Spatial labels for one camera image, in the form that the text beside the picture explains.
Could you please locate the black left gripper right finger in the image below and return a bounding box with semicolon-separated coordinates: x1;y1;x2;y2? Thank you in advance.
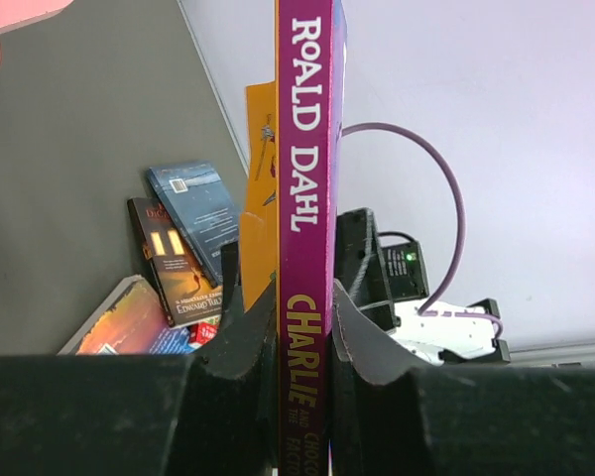
330;286;595;475

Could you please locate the orange Roald Dahl book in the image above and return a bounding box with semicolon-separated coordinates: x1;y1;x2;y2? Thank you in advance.
240;1;346;475

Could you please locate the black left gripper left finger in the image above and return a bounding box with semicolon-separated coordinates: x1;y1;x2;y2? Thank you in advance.
0;288;276;475

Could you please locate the dark blue paperback book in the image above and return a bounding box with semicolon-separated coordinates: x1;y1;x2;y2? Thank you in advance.
146;161;239;287

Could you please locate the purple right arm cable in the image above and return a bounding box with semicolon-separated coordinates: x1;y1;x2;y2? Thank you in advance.
340;122;506;338

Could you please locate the blue orange paperback book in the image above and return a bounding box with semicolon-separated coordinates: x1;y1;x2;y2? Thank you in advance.
59;275;194;355

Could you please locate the brown dark cover book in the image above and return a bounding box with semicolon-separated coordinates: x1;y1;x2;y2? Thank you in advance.
127;197;222;328

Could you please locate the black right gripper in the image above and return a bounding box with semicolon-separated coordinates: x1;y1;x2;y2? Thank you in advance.
334;208;428;333

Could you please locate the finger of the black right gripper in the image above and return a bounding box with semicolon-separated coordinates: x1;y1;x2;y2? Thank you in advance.
220;241;243;327

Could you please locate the red green treehouse book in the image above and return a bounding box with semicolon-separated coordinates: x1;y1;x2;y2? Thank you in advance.
188;319;219;348

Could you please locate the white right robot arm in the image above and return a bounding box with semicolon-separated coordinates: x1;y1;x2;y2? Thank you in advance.
222;208;511;366

